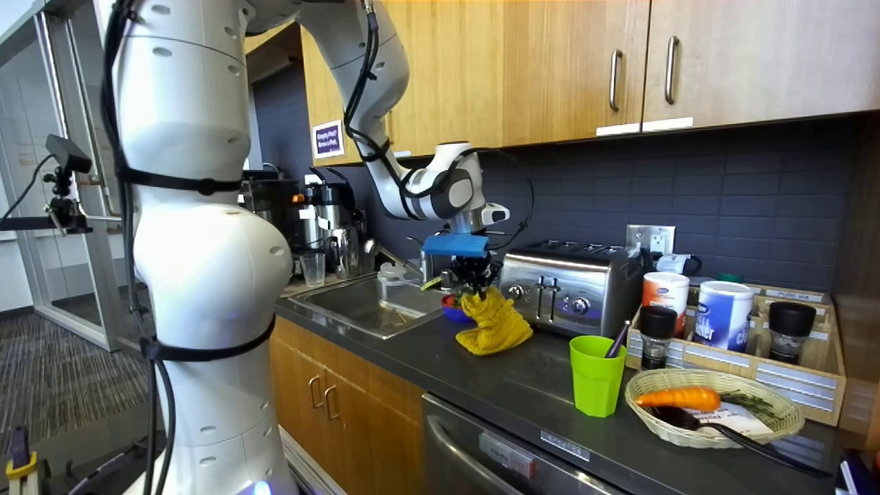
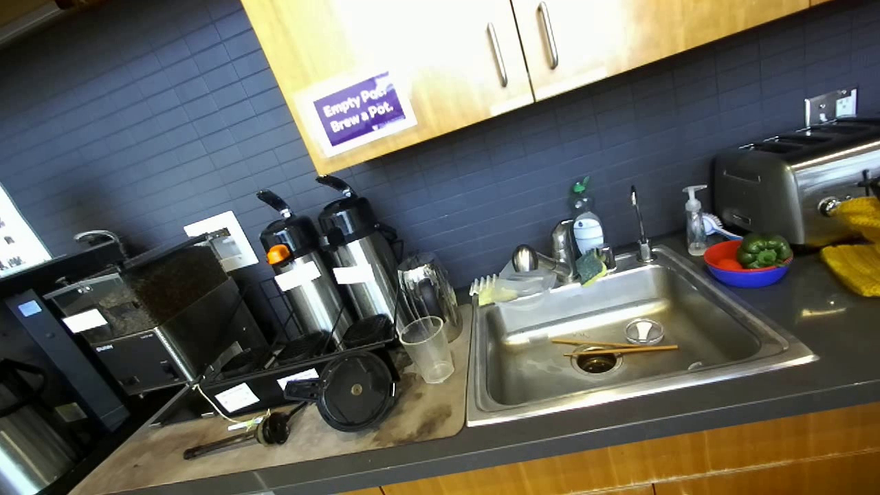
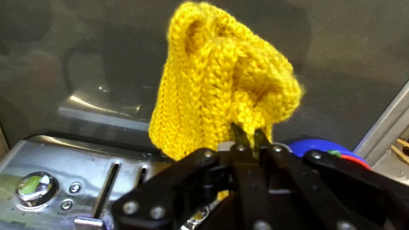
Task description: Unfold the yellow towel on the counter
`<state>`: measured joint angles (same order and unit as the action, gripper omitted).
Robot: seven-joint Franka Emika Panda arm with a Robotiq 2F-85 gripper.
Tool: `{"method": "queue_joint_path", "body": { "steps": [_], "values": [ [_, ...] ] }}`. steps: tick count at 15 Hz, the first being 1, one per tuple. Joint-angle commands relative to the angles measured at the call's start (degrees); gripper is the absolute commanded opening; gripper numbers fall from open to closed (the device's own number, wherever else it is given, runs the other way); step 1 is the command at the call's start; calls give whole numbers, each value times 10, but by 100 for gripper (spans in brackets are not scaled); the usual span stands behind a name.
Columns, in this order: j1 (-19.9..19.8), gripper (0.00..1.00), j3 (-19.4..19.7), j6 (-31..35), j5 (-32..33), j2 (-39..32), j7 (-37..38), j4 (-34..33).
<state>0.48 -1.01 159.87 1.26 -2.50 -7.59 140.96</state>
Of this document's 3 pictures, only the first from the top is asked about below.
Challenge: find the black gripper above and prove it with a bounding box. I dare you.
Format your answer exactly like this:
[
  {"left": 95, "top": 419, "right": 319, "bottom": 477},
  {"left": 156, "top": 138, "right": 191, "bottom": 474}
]
[{"left": 438, "top": 253, "right": 504, "bottom": 303}]

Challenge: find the yellow towel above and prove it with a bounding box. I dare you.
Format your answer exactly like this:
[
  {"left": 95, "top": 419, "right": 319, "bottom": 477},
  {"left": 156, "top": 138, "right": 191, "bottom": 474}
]
[{"left": 453, "top": 286, "right": 535, "bottom": 359}]

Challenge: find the blue bowl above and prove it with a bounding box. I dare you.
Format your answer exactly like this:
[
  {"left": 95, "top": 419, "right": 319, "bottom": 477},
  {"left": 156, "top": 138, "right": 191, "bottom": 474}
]
[{"left": 439, "top": 290, "right": 475, "bottom": 326}]

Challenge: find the stainless steel toaster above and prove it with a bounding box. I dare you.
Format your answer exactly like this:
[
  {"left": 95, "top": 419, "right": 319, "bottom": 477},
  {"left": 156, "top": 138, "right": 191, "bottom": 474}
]
[{"left": 498, "top": 239, "right": 644, "bottom": 337}]

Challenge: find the stainless steel sink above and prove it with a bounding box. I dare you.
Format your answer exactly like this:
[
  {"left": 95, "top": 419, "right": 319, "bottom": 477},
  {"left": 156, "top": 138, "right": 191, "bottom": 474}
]
[{"left": 279, "top": 268, "right": 447, "bottom": 342}]

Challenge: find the green plastic cup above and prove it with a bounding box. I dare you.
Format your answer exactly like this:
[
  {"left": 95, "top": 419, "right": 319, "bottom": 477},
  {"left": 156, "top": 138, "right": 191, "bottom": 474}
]
[{"left": 567, "top": 331, "right": 630, "bottom": 419}]

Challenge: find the dark spoon in cup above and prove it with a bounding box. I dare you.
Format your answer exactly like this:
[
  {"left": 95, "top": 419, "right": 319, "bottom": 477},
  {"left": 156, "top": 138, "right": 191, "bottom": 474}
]
[{"left": 601, "top": 318, "right": 634, "bottom": 359}]

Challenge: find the steel airpot orange tag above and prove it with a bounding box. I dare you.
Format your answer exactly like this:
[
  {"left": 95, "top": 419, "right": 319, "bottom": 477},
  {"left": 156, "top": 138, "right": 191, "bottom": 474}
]
[{"left": 300, "top": 171, "right": 362, "bottom": 275}]

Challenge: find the clear plastic cup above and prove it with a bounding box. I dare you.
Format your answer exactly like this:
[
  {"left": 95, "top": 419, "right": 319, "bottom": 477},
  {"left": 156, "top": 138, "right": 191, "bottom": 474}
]
[{"left": 296, "top": 249, "right": 329, "bottom": 287}]

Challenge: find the stainless steel dishwasher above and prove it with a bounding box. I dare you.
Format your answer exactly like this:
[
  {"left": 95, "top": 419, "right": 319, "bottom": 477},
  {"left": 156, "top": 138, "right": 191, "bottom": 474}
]
[{"left": 417, "top": 392, "right": 626, "bottom": 495}]

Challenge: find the wooden lower cabinet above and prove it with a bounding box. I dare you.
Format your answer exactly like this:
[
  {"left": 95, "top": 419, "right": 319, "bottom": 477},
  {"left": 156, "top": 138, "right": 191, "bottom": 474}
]
[{"left": 267, "top": 312, "right": 429, "bottom": 495}]

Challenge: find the wooden cabinet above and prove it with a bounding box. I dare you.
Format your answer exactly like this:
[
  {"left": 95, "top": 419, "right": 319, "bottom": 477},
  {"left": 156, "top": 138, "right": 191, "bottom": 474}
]
[
  {"left": 242, "top": 0, "right": 880, "bottom": 171},
  {"left": 267, "top": 312, "right": 429, "bottom": 495}
]

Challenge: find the small black-lid jar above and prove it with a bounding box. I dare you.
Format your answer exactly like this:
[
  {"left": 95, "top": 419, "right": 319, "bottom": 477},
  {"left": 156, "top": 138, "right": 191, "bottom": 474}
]
[{"left": 634, "top": 303, "right": 678, "bottom": 371}]

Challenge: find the white cup orange label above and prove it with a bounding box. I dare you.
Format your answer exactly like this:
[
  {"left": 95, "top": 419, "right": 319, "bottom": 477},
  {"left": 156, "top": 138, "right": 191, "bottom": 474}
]
[{"left": 641, "top": 268, "right": 693, "bottom": 337}]

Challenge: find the black coffee brewer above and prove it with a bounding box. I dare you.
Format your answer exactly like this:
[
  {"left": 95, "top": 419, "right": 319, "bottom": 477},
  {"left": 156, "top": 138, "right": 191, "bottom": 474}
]
[{"left": 238, "top": 165, "right": 310, "bottom": 256}]

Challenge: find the wooden upper cabinet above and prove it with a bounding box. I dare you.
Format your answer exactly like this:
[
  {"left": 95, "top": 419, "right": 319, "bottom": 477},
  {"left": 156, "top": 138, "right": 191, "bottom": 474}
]
[{"left": 242, "top": 0, "right": 880, "bottom": 171}]

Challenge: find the orange carrot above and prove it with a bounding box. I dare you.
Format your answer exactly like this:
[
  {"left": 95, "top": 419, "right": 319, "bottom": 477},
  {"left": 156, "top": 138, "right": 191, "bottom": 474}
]
[{"left": 634, "top": 384, "right": 725, "bottom": 414}]

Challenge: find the black serving spoon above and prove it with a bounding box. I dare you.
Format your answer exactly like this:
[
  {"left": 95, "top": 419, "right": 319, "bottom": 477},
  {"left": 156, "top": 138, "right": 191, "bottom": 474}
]
[{"left": 649, "top": 402, "right": 832, "bottom": 474}]

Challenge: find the white canister blue label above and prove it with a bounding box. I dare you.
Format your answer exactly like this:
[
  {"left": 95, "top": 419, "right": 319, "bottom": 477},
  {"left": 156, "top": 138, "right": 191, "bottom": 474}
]
[{"left": 693, "top": 276, "right": 757, "bottom": 355}]

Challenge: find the wicker basket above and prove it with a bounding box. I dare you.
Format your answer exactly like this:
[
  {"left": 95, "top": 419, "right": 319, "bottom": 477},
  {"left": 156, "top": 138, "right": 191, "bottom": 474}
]
[{"left": 625, "top": 364, "right": 809, "bottom": 451}]

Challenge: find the wide black-lid jar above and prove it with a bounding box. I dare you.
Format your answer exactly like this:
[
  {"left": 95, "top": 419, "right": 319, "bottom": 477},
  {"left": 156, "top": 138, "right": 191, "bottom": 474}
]
[{"left": 766, "top": 300, "right": 820, "bottom": 364}]

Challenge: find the wooden condiment tray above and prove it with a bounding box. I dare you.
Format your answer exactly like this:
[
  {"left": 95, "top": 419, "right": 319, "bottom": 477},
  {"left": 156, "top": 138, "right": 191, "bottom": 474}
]
[{"left": 626, "top": 282, "right": 849, "bottom": 428}]

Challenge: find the yellow clamp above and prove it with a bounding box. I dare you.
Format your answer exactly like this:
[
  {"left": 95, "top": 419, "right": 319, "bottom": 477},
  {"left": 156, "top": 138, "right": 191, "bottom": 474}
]
[{"left": 3, "top": 425, "right": 44, "bottom": 495}]

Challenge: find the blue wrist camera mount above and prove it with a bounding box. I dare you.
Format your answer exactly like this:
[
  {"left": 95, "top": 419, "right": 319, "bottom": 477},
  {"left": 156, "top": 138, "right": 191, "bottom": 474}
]
[{"left": 421, "top": 230, "right": 494, "bottom": 264}]

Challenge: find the metal wall outlet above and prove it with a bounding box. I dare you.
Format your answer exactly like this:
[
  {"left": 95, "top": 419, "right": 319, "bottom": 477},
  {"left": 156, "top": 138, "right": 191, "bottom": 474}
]
[{"left": 625, "top": 220, "right": 678, "bottom": 257}]

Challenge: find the metal cabinet handle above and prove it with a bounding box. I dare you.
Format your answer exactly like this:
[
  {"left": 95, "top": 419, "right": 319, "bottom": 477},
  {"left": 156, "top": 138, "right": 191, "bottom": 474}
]
[
  {"left": 608, "top": 47, "right": 630, "bottom": 116},
  {"left": 663, "top": 33, "right": 684, "bottom": 106}
]

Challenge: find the black camera on tripod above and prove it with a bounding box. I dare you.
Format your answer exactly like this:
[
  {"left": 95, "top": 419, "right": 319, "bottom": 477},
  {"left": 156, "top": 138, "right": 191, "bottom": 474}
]
[{"left": 0, "top": 131, "right": 95, "bottom": 237}]

